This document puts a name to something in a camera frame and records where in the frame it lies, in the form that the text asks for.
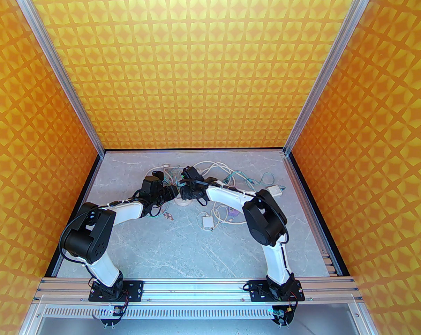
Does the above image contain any white power strip cord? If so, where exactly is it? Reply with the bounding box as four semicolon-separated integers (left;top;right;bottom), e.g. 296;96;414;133
196;160;239;187

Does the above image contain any aluminium frame post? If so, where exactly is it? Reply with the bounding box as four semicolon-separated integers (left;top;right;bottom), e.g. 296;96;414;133
5;0;105;157
283;0;378;157

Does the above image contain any small circuit board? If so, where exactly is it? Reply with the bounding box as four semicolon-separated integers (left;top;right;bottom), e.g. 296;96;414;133
269;305;296;327
99;304;126;327

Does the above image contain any slotted white cable tray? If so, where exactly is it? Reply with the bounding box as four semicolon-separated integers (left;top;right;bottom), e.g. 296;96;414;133
22;303;371;335

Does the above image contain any black table edge strip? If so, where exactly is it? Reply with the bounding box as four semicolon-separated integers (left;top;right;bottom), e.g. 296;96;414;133
44;153;104;278
287;151;354;277

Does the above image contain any beige socket power cord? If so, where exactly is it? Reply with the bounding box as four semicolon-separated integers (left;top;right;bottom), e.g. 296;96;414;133
147;165;176;187

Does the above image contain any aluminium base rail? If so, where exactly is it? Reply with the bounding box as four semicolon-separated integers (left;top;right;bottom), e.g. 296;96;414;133
34;277;363;304

